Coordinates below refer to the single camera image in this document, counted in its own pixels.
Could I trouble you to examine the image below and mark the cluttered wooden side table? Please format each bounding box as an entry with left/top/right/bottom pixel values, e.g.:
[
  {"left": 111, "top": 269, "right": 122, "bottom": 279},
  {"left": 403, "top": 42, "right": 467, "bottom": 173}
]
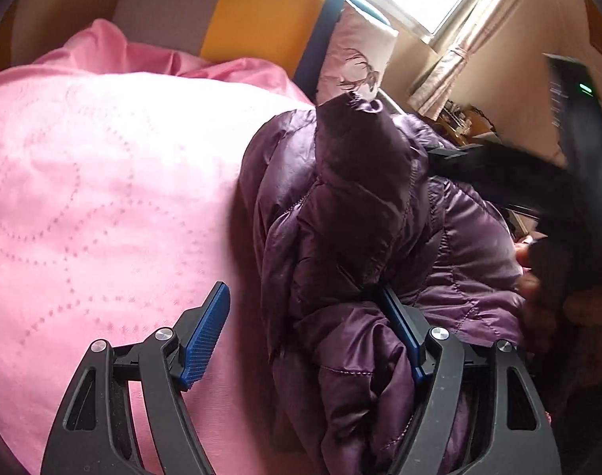
[{"left": 432, "top": 101, "right": 500, "bottom": 147}]

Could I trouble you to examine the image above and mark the purple quilted down jacket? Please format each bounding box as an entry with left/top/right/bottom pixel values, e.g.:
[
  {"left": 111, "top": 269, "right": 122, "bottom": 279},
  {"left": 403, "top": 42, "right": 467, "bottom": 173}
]
[{"left": 239, "top": 95, "right": 523, "bottom": 474}]

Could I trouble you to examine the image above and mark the pink deer print pillow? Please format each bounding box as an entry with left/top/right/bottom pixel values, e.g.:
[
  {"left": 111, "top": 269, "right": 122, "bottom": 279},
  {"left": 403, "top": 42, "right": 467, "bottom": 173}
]
[{"left": 316, "top": 0, "right": 399, "bottom": 105}]

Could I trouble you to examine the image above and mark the grey yellow blue headboard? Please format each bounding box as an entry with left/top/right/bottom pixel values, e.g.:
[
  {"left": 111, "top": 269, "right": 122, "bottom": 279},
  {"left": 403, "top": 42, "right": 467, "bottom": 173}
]
[{"left": 112, "top": 0, "right": 387, "bottom": 99}]

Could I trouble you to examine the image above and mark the pink bed cover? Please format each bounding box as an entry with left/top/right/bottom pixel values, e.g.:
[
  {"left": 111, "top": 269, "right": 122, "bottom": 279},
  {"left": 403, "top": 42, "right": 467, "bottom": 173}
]
[{"left": 0, "top": 19, "right": 313, "bottom": 474}]

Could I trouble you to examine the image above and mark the pink patterned curtain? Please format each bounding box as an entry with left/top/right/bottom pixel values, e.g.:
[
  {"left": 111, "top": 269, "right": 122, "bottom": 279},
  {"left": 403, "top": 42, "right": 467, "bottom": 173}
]
[{"left": 408, "top": 0, "right": 520, "bottom": 119}]

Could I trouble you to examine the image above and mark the person's right hand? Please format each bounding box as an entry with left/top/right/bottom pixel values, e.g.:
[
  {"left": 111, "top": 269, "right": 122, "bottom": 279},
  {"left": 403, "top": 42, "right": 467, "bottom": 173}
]
[{"left": 515, "top": 242, "right": 602, "bottom": 354}]

